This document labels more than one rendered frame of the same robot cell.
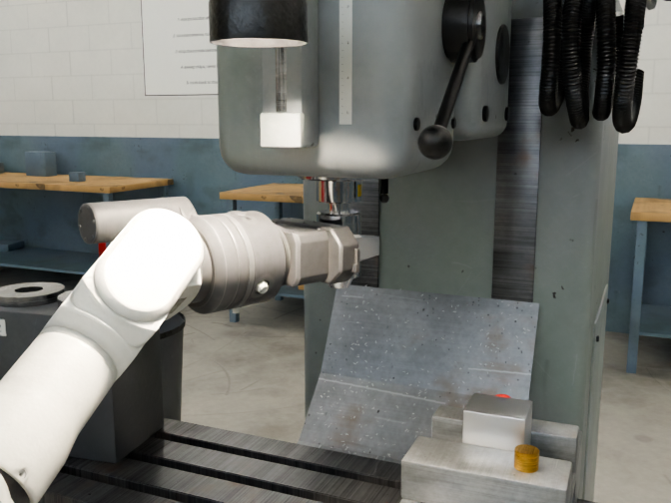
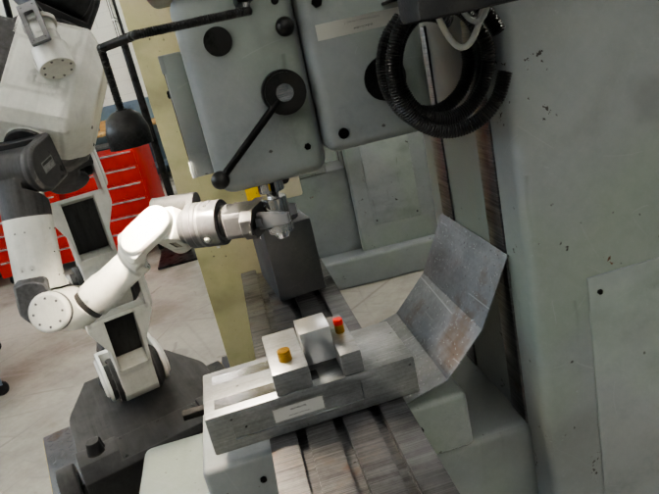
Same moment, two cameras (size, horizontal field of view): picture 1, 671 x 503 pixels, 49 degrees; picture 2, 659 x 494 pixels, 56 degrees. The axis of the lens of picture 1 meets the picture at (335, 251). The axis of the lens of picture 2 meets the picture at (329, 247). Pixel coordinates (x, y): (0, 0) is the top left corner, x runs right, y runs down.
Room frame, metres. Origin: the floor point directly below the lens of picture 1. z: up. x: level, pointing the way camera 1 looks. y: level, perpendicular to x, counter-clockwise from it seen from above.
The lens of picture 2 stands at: (0.26, -1.00, 1.53)
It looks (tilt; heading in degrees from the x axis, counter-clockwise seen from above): 19 degrees down; 59
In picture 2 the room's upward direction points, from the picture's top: 13 degrees counter-clockwise
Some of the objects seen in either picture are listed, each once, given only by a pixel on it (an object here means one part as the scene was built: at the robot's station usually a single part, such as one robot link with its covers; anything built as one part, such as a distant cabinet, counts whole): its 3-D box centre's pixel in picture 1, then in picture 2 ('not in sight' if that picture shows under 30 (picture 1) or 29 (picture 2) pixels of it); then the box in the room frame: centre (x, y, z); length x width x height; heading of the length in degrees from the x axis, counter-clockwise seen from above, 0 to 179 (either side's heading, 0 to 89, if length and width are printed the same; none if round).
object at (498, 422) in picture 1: (497, 433); (314, 338); (0.69, -0.16, 1.05); 0.06 x 0.05 x 0.06; 68
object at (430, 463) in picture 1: (485, 479); (285, 360); (0.64, -0.14, 1.03); 0.15 x 0.06 x 0.04; 68
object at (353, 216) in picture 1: (338, 216); (274, 198); (0.76, 0.00, 1.26); 0.05 x 0.05 x 0.01
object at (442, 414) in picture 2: not in sight; (327, 409); (0.76, 0.00, 0.80); 0.50 x 0.35 x 0.12; 157
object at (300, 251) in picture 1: (271, 256); (232, 222); (0.70, 0.06, 1.23); 0.13 x 0.12 x 0.10; 44
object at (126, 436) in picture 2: not in sight; (142, 394); (0.56, 0.84, 0.59); 0.64 x 0.52 x 0.33; 85
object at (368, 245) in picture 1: (359, 249); (273, 220); (0.74, -0.02, 1.23); 0.06 x 0.02 x 0.03; 134
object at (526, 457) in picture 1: (526, 458); (283, 355); (0.63, -0.18, 1.06); 0.02 x 0.02 x 0.02
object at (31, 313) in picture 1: (65, 364); (283, 246); (0.94, 0.36, 1.04); 0.22 x 0.12 x 0.20; 74
